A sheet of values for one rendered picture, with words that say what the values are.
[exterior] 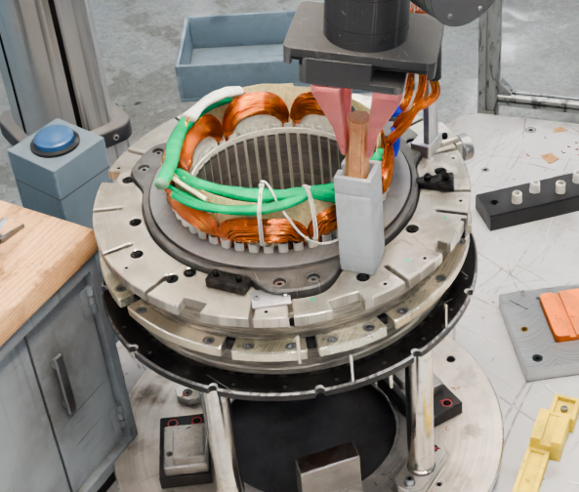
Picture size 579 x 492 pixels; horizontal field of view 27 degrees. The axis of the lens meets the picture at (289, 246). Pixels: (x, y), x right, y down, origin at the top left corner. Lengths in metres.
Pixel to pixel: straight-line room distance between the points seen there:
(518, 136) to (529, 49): 1.73
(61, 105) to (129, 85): 1.91
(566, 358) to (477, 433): 0.14
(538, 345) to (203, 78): 0.45
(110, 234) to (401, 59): 0.32
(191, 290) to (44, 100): 0.53
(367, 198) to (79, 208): 0.44
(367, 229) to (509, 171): 0.68
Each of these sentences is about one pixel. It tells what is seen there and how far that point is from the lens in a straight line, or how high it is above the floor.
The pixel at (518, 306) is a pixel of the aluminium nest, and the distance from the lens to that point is 1.36.
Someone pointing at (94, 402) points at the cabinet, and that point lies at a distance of 1.18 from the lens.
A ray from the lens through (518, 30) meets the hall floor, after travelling 3.46.
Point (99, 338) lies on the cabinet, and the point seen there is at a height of 0.94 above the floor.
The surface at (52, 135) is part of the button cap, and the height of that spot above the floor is 1.05.
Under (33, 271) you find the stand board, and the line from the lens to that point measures 1.05.
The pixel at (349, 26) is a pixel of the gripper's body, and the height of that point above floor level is 1.32.
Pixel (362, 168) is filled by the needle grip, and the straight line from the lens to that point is 0.89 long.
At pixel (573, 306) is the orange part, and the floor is 0.80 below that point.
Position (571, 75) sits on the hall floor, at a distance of 3.27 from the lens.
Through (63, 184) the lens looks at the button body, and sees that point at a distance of 1.24.
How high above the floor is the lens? 1.71
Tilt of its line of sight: 39 degrees down
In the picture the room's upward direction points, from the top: 6 degrees counter-clockwise
